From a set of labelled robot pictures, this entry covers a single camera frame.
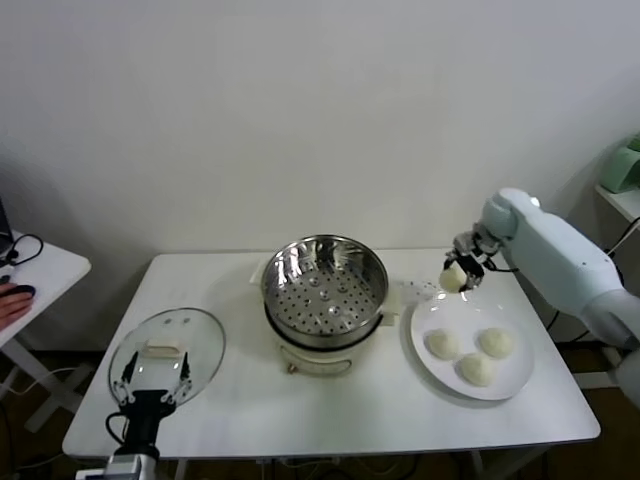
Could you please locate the white table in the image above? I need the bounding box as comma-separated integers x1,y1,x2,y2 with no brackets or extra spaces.
62,245,601,461

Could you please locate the white round plate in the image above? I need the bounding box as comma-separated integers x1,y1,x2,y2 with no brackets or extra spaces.
409,288,536,401

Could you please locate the white steamed baozi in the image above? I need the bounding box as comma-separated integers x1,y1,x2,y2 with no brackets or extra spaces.
424,328,460,360
478,327,515,359
457,352,496,387
438,264,470,294

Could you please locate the white side desk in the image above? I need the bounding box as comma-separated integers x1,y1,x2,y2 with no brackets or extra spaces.
0,228,96,434

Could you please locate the stainless steel steamer basket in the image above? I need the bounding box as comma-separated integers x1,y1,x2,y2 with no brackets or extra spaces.
248,233,404,351

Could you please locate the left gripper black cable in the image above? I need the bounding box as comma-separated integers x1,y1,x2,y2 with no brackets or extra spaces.
104,412,132,446

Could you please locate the bare person hand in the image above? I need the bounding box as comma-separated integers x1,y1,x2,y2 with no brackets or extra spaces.
0,287,34,331

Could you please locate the glass lid with cream handle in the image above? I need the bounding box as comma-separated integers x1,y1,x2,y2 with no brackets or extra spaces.
108,307,227,414

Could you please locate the cream electric cooking pot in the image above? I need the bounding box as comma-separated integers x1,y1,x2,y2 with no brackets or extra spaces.
264,299,401,376

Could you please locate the thin black desk cable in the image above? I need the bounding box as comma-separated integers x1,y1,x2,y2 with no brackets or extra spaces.
0,233,45,271

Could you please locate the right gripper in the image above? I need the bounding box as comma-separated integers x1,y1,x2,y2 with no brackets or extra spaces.
442,232,499,294

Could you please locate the pale green appliance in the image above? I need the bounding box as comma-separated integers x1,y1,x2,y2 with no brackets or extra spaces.
598,133,640,194

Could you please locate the white shelf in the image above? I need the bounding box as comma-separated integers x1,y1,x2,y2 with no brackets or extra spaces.
594,183,640,221

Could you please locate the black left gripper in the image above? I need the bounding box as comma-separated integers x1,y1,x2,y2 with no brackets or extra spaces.
112,351,195,454

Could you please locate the white floor cable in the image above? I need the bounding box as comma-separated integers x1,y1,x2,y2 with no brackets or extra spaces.
0,367,81,397

